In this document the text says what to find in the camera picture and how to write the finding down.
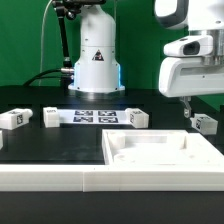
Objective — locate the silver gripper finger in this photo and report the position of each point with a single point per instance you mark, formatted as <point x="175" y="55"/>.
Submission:
<point x="187" y="108"/>

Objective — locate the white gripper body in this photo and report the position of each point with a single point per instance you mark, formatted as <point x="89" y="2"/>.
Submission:
<point x="184" y="73"/>

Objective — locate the white square table top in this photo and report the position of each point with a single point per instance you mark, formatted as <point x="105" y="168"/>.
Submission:
<point x="158" y="147"/>

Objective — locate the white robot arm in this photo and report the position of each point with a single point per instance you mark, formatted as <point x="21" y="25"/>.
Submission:
<point x="97" y="73"/>

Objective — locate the white marker base sheet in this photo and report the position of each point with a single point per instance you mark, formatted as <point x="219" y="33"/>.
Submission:
<point x="114" y="117"/>

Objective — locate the white front fence wall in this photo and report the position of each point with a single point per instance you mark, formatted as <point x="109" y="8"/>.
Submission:
<point x="90" y="178"/>

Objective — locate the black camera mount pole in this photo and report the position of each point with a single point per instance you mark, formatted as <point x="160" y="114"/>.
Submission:
<point x="69" y="9"/>

